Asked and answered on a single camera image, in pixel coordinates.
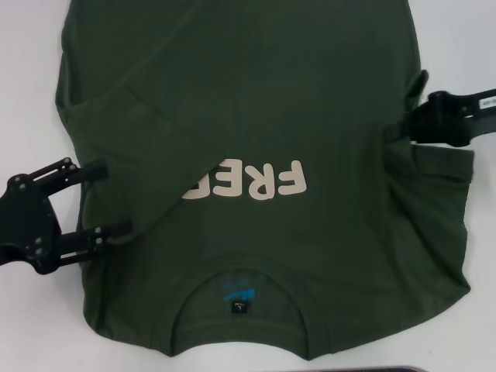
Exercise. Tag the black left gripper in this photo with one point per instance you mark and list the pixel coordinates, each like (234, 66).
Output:
(27, 221)

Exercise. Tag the dark green FREE! t-shirt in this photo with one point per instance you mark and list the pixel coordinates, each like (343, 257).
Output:
(252, 97)

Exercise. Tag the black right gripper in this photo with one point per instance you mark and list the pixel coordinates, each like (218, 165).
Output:
(484, 116)

